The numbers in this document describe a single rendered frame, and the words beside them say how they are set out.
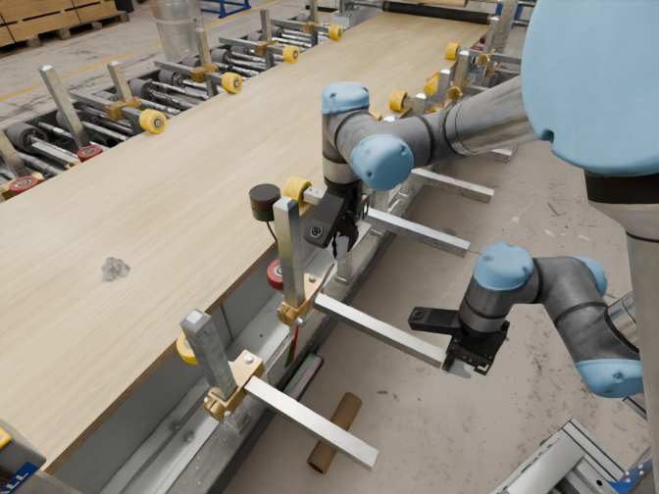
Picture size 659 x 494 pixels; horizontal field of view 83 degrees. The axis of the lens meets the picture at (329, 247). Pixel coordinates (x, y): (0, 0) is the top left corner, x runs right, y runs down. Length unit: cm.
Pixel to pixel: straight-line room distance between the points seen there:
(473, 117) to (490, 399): 149
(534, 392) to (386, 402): 65
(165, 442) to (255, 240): 53
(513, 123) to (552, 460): 47
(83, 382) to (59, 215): 59
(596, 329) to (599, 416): 144
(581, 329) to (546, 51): 45
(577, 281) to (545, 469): 27
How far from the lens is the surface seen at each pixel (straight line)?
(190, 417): 109
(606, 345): 60
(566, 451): 70
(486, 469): 174
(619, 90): 20
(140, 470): 108
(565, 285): 66
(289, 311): 89
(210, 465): 95
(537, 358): 206
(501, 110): 48
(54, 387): 91
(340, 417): 161
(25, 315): 107
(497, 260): 61
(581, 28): 22
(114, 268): 105
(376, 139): 52
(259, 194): 71
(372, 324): 88
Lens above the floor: 158
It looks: 44 degrees down
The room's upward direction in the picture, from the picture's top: straight up
